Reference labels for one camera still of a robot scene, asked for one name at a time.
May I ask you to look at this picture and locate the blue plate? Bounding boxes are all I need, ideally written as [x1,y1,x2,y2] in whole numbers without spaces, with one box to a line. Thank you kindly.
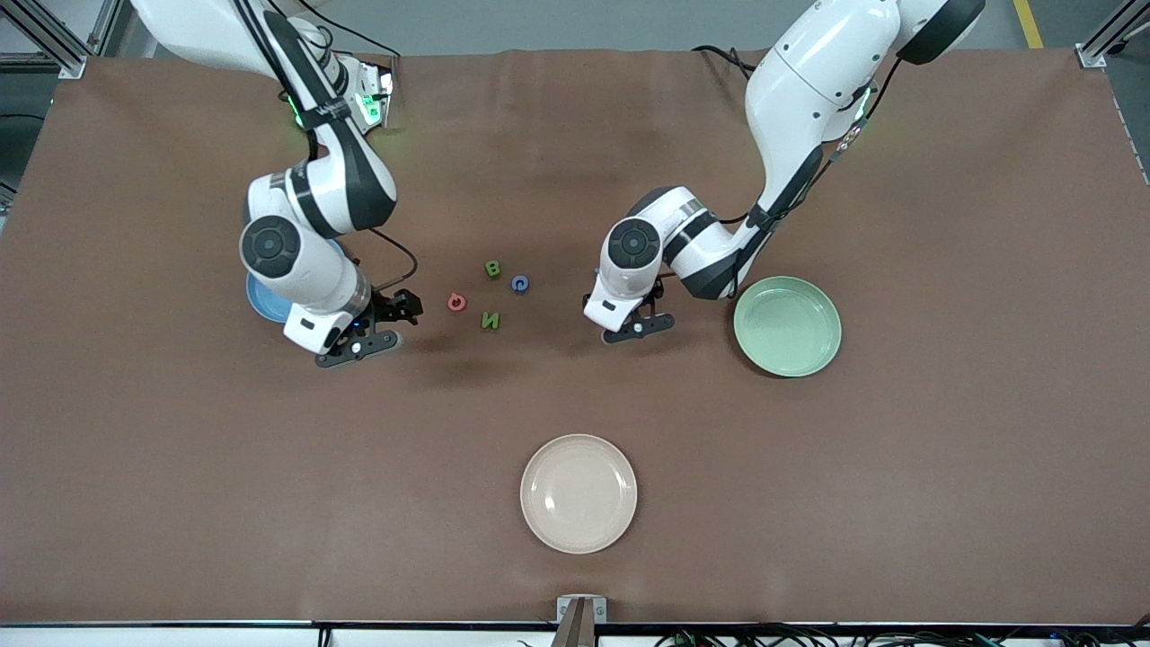
[245,238,347,325]

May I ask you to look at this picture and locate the green plate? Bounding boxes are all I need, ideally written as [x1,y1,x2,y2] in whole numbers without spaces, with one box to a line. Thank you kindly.
[732,275,844,379]

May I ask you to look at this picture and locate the beige plate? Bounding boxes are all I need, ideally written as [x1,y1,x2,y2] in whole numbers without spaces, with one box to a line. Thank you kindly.
[519,433,639,555]

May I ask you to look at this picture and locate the brown table mat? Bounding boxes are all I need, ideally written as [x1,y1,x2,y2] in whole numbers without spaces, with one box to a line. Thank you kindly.
[0,47,1150,627]

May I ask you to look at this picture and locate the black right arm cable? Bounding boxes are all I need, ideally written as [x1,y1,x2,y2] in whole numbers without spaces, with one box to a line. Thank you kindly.
[232,0,420,296]

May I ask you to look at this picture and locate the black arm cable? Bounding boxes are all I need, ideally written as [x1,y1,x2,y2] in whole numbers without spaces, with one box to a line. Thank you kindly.
[717,54,904,297]
[232,0,420,296]

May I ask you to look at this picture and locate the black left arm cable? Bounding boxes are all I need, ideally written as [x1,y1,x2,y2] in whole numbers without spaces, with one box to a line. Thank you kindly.
[717,54,904,297]

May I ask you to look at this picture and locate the black left base cables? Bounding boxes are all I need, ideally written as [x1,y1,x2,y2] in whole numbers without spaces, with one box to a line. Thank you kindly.
[691,44,765,84]

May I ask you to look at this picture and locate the black right base cable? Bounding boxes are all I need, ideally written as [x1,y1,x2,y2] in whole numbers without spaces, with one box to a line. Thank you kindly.
[296,0,403,62]

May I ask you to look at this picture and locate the grey metal camera bracket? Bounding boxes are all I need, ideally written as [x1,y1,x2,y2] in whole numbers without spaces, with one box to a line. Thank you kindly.
[553,594,608,647]

